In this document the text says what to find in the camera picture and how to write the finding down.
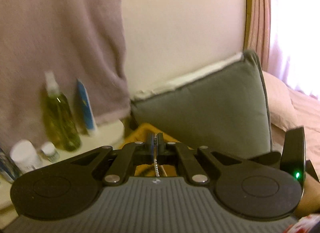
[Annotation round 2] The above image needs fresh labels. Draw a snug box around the lilac hanging towel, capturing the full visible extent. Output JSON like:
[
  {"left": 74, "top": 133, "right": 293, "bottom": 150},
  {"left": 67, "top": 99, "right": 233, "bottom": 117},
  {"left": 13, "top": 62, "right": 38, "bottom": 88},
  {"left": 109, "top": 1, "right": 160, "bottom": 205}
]
[{"left": 1, "top": 0, "right": 130, "bottom": 151}]

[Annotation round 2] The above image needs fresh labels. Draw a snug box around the small green-label jar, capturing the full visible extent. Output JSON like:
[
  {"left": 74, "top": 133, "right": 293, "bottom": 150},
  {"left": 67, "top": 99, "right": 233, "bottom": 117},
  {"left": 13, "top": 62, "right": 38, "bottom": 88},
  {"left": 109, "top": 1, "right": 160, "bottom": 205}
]
[{"left": 41, "top": 141, "right": 60, "bottom": 163}]

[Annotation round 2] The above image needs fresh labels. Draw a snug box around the green olive spray bottle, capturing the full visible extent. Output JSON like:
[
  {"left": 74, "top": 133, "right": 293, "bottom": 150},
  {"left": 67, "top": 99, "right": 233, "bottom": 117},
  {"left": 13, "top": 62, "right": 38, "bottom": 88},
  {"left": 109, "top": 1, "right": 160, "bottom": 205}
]
[{"left": 41, "top": 71, "right": 81, "bottom": 152}]

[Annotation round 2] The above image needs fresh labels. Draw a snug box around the pink bed pillow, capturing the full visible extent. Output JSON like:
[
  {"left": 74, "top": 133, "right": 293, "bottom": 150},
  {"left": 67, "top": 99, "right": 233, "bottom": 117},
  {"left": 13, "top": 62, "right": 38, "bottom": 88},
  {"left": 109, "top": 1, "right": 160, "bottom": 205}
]
[{"left": 261, "top": 70, "right": 320, "bottom": 174}]

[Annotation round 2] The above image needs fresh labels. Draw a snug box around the white cream jar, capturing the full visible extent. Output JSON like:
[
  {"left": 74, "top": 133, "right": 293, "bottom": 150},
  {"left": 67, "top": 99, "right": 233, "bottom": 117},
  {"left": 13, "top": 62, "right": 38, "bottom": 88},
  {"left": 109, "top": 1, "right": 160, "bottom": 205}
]
[{"left": 10, "top": 140, "right": 42, "bottom": 174}]

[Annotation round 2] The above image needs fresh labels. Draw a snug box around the blue spray bottle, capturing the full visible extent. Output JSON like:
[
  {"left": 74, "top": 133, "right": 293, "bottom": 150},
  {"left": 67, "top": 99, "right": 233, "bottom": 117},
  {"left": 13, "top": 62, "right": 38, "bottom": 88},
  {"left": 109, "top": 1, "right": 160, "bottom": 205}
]
[{"left": 0, "top": 149, "right": 21, "bottom": 184}]

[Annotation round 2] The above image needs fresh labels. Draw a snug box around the blue white tube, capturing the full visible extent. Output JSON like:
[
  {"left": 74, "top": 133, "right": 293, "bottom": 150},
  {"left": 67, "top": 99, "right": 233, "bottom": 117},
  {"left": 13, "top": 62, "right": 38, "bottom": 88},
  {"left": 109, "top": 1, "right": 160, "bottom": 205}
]
[{"left": 74, "top": 79, "right": 98, "bottom": 137}]

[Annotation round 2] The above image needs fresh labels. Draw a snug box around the silver chain necklace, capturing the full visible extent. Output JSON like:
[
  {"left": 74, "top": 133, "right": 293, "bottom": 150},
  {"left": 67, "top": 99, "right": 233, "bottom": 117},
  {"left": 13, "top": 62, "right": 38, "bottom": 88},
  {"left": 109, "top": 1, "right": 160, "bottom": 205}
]
[{"left": 152, "top": 134, "right": 161, "bottom": 178}]

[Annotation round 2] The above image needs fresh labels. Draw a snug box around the right hand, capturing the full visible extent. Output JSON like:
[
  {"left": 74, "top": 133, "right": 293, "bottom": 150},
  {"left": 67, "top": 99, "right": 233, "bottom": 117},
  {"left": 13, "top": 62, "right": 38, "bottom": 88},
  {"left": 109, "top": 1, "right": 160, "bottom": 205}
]
[{"left": 294, "top": 173, "right": 320, "bottom": 219}]

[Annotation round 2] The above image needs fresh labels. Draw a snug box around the cream corner shelf unit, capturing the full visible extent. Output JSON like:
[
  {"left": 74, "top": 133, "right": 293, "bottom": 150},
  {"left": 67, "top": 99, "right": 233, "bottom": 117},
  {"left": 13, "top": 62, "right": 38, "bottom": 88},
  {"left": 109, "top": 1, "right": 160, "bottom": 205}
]
[{"left": 0, "top": 120, "right": 125, "bottom": 229}]

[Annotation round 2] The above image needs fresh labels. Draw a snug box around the pink curtain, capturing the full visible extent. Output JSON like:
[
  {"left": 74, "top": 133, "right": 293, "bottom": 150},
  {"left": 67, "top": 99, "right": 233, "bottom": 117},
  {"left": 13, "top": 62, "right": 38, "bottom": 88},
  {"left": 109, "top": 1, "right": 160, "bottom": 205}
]
[{"left": 244, "top": 0, "right": 319, "bottom": 99}]

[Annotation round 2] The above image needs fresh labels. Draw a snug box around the grey cushion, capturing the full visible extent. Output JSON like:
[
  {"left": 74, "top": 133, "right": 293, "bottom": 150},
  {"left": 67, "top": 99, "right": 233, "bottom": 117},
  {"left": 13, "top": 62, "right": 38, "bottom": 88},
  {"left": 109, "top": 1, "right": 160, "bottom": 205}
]
[{"left": 131, "top": 50, "right": 272, "bottom": 159}]

